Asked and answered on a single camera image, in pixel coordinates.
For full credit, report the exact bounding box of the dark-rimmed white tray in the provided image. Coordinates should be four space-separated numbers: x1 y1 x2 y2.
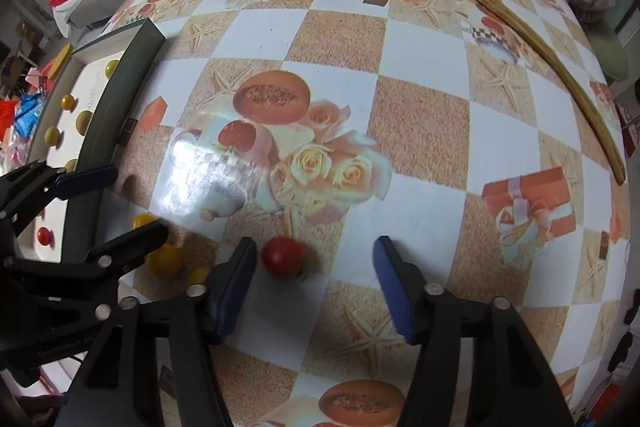
20 18 167 273

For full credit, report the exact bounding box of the red tomato with stem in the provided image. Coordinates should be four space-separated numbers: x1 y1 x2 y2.
261 236 308 279

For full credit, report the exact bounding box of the checkered printed tablecloth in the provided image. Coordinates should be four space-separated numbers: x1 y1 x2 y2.
102 0 632 427

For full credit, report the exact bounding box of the long wooden stick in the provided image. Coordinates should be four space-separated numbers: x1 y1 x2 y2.
392 0 627 186

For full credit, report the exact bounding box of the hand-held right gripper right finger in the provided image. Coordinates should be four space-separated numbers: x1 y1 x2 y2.
374 235 576 427

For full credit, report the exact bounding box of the yellow box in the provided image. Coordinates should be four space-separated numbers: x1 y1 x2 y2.
42 44 75 80

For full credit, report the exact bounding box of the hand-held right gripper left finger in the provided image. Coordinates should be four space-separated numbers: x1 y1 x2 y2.
55 236 259 427

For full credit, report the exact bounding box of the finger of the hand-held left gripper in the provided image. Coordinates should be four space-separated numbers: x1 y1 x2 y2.
0 159 118 238
0 219 170 320

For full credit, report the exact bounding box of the blue plastic bag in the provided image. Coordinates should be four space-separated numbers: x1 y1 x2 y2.
12 92 51 142

